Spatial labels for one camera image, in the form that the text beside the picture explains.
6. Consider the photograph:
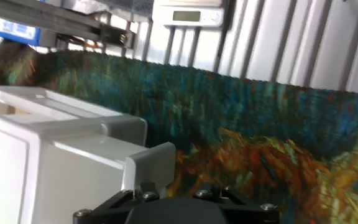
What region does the white digital scale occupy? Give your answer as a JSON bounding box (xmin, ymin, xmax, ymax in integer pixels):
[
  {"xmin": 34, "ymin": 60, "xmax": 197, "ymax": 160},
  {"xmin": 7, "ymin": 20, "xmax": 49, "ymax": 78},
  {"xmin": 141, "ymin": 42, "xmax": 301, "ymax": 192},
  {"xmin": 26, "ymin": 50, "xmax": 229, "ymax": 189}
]
[{"xmin": 152, "ymin": 0, "xmax": 226, "ymax": 28}]

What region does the black straight cable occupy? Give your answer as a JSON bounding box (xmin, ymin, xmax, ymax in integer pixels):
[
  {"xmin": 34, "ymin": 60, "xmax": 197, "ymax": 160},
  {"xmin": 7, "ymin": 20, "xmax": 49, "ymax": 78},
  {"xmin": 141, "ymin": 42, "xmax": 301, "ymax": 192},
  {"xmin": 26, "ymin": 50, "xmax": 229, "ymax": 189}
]
[{"xmin": 212, "ymin": 0, "xmax": 236, "ymax": 74}]

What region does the aluminium frame beam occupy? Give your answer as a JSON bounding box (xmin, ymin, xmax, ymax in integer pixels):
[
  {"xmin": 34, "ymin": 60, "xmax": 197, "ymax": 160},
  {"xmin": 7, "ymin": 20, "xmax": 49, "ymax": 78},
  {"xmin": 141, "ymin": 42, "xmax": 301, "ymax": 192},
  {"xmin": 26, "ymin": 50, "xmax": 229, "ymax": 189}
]
[{"xmin": 0, "ymin": 0, "xmax": 105, "ymax": 41}]

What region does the dark metal bracket with screw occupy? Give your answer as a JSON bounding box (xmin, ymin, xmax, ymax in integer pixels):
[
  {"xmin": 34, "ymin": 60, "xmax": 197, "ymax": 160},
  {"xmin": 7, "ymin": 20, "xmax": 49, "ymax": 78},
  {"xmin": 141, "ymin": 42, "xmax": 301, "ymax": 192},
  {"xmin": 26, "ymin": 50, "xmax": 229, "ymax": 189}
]
[{"xmin": 99, "ymin": 24, "xmax": 136, "ymax": 50}]

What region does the white plastic drawer with knob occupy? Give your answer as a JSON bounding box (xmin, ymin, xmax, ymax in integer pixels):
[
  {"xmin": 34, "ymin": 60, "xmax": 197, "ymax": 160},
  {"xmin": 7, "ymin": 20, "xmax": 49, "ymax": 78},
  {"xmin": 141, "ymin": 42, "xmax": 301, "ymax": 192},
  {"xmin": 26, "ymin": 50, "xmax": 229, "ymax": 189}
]
[{"xmin": 0, "ymin": 85, "xmax": 177, "ymax": 224}]

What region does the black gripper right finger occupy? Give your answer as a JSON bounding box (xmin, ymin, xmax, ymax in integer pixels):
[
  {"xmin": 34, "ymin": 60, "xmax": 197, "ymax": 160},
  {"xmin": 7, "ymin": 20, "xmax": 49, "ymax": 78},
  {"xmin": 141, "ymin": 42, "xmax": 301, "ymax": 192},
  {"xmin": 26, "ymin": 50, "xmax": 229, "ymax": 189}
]
[{"xmin": 193, "ymin": 182, "xmax": 280, "ymax": 224}]

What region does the sunflower painting print tablecloth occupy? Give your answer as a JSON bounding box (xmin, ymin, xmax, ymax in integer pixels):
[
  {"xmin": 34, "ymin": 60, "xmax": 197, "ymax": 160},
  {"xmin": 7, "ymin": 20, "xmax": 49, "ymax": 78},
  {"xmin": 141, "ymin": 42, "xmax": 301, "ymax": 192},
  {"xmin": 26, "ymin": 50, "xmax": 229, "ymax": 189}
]
[{"xmin": 0, "ymin": 40, "xmax": 358, "ymax": 224}]

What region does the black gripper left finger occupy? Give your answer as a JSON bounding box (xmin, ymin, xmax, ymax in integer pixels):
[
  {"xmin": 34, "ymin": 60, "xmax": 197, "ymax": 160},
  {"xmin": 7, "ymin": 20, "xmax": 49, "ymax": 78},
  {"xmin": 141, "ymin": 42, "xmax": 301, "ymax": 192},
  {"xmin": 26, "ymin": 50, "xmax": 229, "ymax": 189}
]
[{"xmin": 72, "ymin": 182, "xmax": 161, "ymax": 224}]

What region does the crinkled silver plastic sheet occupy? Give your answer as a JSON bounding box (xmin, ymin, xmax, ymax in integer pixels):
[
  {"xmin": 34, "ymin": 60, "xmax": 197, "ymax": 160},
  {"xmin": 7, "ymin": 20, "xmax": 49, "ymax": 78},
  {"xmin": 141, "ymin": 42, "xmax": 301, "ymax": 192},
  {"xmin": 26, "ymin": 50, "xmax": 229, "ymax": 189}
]
[{"xmin": 62, "ymin": 0, "xmax": 155, "ymax": 15}]

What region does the blue labelled box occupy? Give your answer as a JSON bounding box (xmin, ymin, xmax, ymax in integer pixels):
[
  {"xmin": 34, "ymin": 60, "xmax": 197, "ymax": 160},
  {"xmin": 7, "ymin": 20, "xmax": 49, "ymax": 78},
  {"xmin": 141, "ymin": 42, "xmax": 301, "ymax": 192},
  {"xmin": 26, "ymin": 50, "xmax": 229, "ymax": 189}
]
[{"xmin": 0, "ymin": 14, "xmax": 42, "ymax": 47}]

